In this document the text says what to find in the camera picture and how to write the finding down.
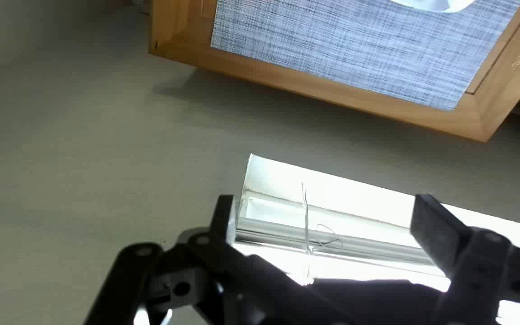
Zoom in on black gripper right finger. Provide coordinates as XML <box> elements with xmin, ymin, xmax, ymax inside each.
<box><xmin>409</xmin><ymin>192</ymin><xmax>520</xmax><ymax>325</ymax></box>

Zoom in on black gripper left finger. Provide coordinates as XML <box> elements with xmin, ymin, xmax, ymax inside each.
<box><xmin>84</xmin><ymin>192</ymin><xmax>357</xmax><ymax>325</ymax></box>

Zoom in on white clothes iron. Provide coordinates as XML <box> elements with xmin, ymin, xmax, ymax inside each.
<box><xmin>388</xmin><ymin>0</ymin><xmax>474</xmax><ymax>14</ymax></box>

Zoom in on window with white blinds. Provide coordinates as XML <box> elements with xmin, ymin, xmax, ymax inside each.
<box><xmin>225</xmin><ymin>151</ymin><xmax>520</xmax><ymax>325</ymax></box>

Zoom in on wooden side table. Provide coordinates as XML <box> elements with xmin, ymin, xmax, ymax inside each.
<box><xmin>147</xmin><ymin>0</ymin><xmax>520</xmax><ymax>144</ymax></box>

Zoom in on grey woven placemat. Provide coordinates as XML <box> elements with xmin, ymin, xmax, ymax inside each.
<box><xmin>209</xmin><ymin>0</ymin><xmax>520</xmax><ymax>113</ymax></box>

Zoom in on thin blind pull cord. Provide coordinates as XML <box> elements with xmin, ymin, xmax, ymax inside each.
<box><xmin>297</xmin><ymin>180</ymin><xmax>342</xmax><ymax>256</ymax></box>

